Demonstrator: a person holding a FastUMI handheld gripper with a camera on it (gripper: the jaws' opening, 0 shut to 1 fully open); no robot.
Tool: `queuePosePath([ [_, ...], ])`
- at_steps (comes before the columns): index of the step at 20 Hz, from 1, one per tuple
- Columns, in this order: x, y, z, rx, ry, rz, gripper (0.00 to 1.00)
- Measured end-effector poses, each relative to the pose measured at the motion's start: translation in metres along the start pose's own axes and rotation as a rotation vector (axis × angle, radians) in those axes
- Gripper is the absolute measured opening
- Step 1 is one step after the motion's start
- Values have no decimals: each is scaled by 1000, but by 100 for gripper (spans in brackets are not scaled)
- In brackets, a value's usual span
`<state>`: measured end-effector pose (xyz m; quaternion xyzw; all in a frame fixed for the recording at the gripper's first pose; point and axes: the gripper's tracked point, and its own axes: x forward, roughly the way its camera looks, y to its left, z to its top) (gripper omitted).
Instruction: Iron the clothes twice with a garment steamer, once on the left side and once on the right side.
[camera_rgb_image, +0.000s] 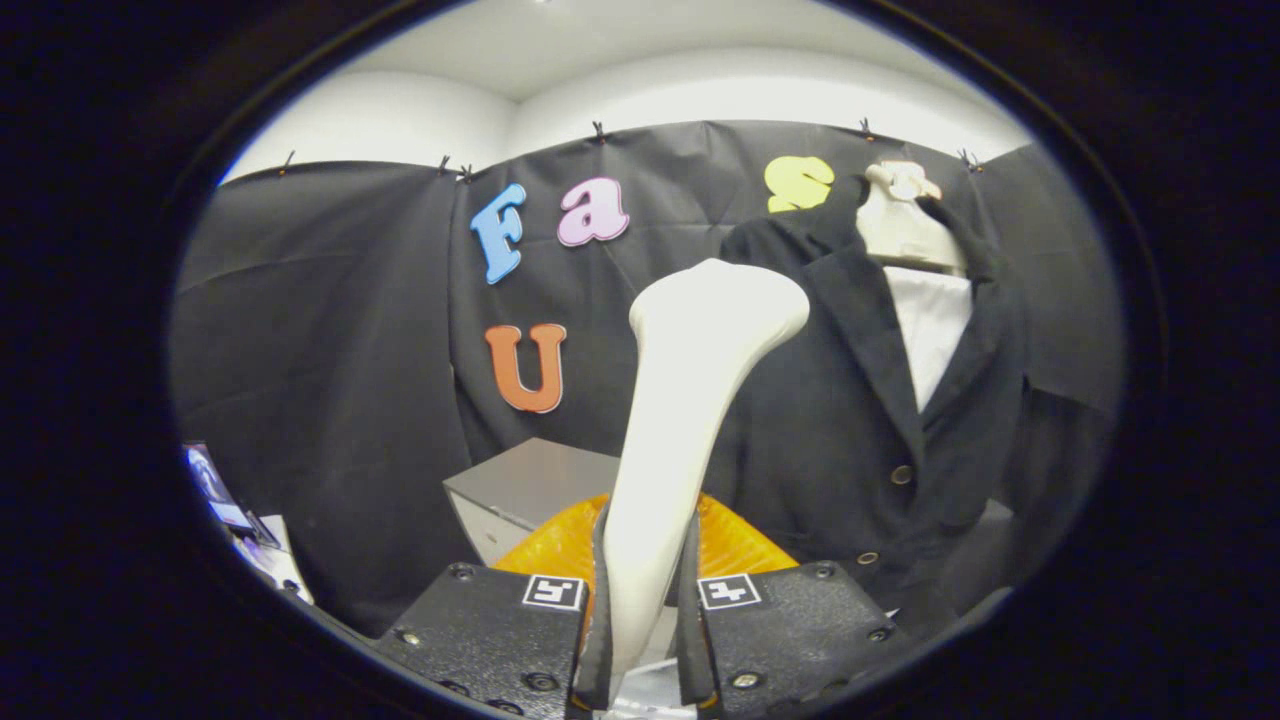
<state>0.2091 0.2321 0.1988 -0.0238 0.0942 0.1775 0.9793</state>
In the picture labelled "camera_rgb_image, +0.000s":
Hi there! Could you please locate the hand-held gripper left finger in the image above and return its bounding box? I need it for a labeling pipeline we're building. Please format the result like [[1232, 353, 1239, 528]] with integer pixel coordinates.
[[370, 493, 614, 718]]

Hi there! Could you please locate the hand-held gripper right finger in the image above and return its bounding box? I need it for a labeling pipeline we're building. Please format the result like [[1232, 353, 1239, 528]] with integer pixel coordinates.
[[675, 493, 916, 717]]

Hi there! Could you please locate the black suit jacket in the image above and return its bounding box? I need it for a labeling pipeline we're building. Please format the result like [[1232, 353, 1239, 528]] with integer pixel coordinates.
[[704, 174, 1033, 643]]

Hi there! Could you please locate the grey white cabinet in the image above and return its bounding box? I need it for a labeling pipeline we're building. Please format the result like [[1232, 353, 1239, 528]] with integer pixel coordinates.
[[442, 436, 623, 568]]

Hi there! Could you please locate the white blue panel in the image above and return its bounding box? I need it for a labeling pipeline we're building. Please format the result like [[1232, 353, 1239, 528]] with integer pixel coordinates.
[[183, 440, 314, 605]]

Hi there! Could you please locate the black backdrop cloth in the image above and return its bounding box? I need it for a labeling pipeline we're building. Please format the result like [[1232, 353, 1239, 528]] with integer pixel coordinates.
[[167, 120, 1128, 639]]

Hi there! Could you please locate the white mannequin torso stand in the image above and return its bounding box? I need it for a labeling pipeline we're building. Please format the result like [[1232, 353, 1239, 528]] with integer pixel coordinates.
[[856, 160, 977, 414]]

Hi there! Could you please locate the row of small cloth clips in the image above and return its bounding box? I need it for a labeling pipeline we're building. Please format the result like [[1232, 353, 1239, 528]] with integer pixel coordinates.
[[278, 117, 983, 183]]

